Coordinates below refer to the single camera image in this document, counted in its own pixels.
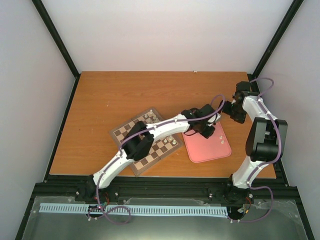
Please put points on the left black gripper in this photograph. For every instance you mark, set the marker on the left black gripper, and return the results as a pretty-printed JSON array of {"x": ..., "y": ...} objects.
[{"x": 209, "y": 132}]

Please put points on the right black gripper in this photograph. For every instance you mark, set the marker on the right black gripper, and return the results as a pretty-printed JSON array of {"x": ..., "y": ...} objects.
[{"x": 240, "y": 118}]

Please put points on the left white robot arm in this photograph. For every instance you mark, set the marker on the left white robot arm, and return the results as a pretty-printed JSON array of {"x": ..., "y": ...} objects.
[{"x": 137, "y": 144}]

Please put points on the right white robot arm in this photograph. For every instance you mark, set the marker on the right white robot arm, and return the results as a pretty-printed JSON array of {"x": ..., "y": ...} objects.
[{"x": 266, "y": 139}]

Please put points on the wooden folding chess board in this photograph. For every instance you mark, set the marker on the wooden folding chess board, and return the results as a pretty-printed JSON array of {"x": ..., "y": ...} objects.
[{"x": 159, "y": 150}]

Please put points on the pink rubber tray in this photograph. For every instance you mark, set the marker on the pink rubber tray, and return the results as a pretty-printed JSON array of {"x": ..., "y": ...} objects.
[{"x": 200, "y": 149}]

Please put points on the black aluminium frame rail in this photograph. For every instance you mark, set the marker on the black aluminium frame rail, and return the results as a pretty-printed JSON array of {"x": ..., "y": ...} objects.
[{"x": 209, "y": 190}]

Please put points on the light blue cable duct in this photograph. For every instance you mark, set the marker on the light blue cable duct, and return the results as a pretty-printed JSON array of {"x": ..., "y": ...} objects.
[{"x": 136, "y": 210}]

